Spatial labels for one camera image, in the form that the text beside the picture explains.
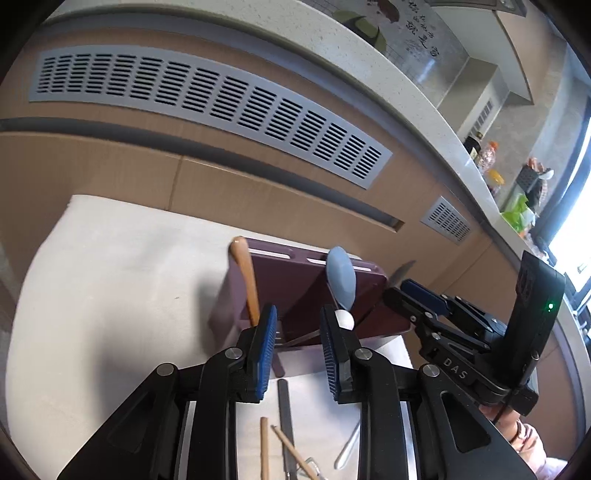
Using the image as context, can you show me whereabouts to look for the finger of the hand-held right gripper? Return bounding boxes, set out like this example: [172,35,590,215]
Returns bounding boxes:
[400,278,505,343]
[383,287,491,357]

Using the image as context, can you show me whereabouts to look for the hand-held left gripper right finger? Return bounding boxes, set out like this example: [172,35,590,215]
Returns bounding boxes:
[320,305,541,480]

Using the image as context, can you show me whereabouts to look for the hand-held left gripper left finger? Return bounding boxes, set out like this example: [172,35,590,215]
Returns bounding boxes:
[58,305,280,480]

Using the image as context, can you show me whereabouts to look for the maroon plastic utensil holder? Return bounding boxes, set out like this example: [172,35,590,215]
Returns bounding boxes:
[209,237,413,352]

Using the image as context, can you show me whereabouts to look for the person's right forearm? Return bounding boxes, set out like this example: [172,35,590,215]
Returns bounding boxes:
[516,419,570,479]

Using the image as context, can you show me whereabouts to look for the person's right hand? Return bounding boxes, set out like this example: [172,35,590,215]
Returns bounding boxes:
[479,402,525,446]

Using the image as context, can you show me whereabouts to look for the flat grey metal knife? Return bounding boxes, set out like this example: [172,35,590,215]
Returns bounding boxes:
[277,378,297,480]

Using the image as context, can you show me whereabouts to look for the blue-grey silicone spoon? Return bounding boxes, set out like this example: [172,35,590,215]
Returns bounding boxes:
[325,246,356,331]

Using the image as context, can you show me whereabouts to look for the small grey vent grille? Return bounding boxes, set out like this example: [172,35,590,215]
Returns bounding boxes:
[420,196,472,244]

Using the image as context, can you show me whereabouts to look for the stainless steel spoon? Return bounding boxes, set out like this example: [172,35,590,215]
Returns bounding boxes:
[334,419,362,470]

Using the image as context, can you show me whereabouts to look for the green packet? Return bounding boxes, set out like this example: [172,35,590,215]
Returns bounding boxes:
[501,192,539,230]

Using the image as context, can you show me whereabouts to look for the orange plastic bottle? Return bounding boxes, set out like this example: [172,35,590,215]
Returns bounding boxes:
[486,169,507,197]

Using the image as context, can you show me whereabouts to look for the black countertop caddy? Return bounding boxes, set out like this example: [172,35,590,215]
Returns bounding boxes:
[517,157,555,209]

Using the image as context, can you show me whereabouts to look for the orange-capped clear bottle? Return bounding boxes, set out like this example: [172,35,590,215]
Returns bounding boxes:
[478,141,500,174]

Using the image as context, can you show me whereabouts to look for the white table mat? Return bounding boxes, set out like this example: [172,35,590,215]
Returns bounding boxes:
[6,194,413,480]

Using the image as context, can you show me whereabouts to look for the dark sauce bottle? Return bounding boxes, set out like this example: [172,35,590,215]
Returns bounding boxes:
[464,132,484,162]

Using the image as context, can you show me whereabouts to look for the steel range hood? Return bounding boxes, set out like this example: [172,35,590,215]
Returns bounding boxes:
[434,0,537,136]

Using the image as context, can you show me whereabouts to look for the large grey vent grille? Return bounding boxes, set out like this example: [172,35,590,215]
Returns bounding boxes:
[28,51,394,190]

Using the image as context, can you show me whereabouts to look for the metal utensil handle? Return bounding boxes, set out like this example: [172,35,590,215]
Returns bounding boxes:
[279,329,324,348]

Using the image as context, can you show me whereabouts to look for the wooden spoon handle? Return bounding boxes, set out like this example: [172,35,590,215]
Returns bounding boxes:
[230,236,260,326]

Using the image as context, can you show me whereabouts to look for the small metal wire utensil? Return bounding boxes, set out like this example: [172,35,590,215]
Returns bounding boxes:
[295,457,324,480]

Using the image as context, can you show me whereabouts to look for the beaded bracelet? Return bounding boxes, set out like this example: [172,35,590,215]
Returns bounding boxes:
[513,418,532,448]

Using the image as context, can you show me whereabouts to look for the wall poster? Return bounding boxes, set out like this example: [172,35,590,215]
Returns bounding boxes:
[331,0,445,85]

